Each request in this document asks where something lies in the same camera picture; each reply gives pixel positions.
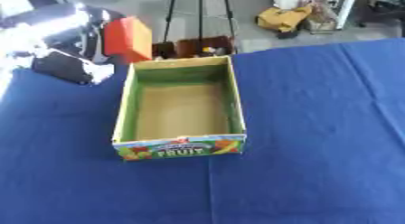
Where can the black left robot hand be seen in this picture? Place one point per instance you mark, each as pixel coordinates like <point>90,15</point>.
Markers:
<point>66,66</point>

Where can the orange-red rectangular block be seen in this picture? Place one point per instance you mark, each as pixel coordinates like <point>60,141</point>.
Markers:
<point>126,39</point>

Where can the tan cardboard box green inside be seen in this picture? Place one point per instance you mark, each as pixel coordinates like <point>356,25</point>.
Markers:
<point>182,108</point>

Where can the brown open box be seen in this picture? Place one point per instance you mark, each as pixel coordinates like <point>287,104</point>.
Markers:
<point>190,47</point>

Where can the black tripod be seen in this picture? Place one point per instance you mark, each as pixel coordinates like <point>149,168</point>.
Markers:
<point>200,16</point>

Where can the yellow bag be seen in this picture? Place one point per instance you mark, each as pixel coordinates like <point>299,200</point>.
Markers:
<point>282,19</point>

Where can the small tan crate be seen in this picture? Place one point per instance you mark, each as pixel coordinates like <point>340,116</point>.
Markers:
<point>319,21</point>

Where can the white cabinet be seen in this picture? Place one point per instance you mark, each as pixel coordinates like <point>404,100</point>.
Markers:
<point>345,7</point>

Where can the dark chair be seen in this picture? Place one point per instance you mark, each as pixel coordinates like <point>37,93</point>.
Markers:
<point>387,7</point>

